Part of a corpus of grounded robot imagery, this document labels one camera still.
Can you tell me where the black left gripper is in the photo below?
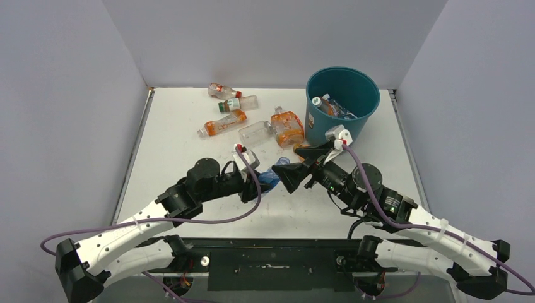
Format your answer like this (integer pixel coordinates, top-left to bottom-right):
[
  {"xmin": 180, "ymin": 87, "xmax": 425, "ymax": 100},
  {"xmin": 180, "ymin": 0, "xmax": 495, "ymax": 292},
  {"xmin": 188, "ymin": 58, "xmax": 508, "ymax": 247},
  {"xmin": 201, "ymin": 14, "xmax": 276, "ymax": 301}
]
[{"xmin": 199, "ymin": 169, "xmax": 271, "ymax": 203}]

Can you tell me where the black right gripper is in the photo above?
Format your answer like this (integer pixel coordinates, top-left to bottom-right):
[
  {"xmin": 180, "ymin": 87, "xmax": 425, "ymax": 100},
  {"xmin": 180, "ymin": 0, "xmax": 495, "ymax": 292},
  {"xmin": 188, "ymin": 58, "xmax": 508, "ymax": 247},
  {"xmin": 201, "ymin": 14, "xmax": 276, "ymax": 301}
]
[{"xmin": 271, "ymin": 141, "xmax": 362, "ymax": 210}]

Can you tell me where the blue label crushed bottle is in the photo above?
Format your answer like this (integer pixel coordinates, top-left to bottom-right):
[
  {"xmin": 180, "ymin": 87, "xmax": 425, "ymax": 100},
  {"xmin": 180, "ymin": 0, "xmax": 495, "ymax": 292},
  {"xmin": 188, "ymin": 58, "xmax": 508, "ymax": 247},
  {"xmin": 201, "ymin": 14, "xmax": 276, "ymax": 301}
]
[{"xmin": 257, "ymin": 157, "xmax": 290, "ymax": 195}]

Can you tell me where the clear plastic jar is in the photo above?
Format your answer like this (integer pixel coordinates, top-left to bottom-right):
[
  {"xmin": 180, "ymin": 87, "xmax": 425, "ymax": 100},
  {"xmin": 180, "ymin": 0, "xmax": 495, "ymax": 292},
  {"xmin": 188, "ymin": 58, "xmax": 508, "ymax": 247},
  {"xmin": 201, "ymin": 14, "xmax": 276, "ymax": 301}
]
[{"xmin": 238, "ymin": 121, "xmax": 273, "ymax": 148}]

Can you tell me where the large orange label bottle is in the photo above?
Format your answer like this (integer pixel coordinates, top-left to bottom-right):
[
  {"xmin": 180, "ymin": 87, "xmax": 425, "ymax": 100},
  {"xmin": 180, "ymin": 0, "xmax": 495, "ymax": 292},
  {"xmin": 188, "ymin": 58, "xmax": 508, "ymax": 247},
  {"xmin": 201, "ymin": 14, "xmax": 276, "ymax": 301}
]
[{"xmin": 311, "ymin": 97, "xmax": 336, "ymax": 117}]

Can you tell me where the slim orange label bottle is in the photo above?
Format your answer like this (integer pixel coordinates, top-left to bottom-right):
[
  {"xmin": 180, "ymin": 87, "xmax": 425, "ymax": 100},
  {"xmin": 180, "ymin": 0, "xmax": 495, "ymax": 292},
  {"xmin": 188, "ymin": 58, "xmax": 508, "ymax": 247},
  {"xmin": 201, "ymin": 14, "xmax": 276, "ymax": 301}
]
[{"xmin": 197, "ymin": 110, "xmax": 247, "ymax": 138}]

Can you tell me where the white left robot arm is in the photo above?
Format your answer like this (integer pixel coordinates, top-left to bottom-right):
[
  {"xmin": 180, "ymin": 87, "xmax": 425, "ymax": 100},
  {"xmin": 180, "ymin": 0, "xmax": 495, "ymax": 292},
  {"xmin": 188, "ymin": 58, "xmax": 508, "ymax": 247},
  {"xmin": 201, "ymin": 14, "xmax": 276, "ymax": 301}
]
[{"xmin": 55, "ymin": 151, "xmax": 269, "ymax": 302}]

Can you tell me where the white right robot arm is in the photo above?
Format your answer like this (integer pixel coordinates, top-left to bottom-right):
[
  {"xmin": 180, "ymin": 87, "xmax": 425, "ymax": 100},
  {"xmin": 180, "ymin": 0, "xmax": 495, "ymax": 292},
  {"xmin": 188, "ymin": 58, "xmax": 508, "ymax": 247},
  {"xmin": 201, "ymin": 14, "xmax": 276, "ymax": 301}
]
[{"xmin": 273, "ymin": 140, "xmax": 510, "ymax": 300}]

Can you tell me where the teal plastic bin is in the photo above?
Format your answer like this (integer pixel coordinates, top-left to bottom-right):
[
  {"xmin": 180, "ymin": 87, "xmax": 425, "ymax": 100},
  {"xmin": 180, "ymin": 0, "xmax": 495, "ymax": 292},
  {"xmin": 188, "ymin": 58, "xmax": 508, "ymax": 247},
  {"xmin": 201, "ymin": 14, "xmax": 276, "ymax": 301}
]
[{"xmin": 303, "ymin": 66, "xmax": 380, "ymax": 146}]

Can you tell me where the crushed orange label bottle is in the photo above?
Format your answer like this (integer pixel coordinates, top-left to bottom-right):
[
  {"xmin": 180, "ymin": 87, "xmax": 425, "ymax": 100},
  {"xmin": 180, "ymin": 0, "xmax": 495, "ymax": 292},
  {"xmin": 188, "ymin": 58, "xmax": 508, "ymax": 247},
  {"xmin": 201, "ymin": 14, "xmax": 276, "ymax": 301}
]
[{"xmin": 270, "ymin": 106, "xmax": 305, "ymax": 148}]

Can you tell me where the green cap coffee bottle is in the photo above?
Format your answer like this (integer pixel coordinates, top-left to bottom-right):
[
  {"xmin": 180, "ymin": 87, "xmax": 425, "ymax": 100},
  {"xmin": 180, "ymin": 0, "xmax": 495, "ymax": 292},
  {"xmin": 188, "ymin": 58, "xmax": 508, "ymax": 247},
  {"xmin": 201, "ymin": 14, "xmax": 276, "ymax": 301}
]
[{"xmin": 218, "ymin": 95, "xmax": 259, "ymax": 113}]

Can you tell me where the red cap clear bottle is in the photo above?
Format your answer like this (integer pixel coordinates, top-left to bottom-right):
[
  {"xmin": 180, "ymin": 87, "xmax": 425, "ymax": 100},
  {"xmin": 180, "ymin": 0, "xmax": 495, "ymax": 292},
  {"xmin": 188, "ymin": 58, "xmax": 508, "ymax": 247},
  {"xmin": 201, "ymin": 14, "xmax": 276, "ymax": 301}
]
[{"xmin": 208, "ymin": 83, "xmax": 242, "ymax": 100}]

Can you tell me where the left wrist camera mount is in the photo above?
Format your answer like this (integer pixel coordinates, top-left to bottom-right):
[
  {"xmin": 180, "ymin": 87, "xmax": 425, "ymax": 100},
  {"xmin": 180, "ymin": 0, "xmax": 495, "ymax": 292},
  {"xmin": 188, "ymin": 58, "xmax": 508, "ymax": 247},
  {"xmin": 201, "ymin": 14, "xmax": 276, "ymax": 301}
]
[{"xmin": 232, "ymin": 144, "xmax": 260, "ymax": 172}]

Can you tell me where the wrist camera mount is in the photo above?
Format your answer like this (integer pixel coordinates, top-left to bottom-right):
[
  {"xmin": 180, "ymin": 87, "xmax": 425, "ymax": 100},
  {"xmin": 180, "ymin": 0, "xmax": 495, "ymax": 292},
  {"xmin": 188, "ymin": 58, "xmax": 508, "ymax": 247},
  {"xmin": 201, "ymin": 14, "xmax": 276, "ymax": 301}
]
[
  {"xmin": 324, "ymin": 125, "xmax": 353, "ymax": 164},
  {"xmin": 232, "ymin": 144, "xmax": 260, "ymax": 172}
]

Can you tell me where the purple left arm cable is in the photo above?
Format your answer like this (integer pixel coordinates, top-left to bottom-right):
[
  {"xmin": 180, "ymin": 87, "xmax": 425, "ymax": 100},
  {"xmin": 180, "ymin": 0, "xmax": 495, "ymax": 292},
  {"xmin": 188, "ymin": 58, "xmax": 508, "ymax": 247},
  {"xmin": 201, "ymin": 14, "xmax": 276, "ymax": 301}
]
[{"xmin": 40, "ymin": 144, "xmax": 263, "ymax": 257}]

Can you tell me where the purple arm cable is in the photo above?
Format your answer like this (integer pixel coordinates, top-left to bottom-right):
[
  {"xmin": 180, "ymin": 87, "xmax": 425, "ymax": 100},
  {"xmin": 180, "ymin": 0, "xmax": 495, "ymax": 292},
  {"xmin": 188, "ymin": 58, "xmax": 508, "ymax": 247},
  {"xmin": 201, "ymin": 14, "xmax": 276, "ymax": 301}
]
[
  {"xmin": 341, "ymin": 142, "xmax": 535, "ymax": 297},
  {"xmin": 40, "ymin": 144, "xmax": 263, "ymax": 257}
]

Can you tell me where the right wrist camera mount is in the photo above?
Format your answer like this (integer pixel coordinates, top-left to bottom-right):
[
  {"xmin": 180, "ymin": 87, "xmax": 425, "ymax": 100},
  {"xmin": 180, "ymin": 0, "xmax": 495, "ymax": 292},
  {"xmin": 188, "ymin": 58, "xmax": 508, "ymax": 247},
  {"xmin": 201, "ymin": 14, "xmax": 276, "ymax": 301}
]
[{"xmin": 324, "ymin": 125, "xmax": 353, "ymax": 164}]

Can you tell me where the black base frame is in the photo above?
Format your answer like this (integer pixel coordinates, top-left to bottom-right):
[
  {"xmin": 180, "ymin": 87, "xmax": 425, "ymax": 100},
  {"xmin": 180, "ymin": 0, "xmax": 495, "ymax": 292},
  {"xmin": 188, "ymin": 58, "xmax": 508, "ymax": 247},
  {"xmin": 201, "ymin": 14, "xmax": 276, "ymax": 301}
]
[{"xmin": 149, "ymin": 238, "xmax": 398, "ymax": 292}]

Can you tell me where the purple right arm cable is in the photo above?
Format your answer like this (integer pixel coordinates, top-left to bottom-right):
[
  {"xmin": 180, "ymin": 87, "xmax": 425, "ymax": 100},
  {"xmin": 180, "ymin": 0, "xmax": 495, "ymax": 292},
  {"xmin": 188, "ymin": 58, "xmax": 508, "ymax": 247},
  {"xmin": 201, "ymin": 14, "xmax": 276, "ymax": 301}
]
[{"xmin": 341, "ymin": 142, "xmax": 535, "ymax": 297}]

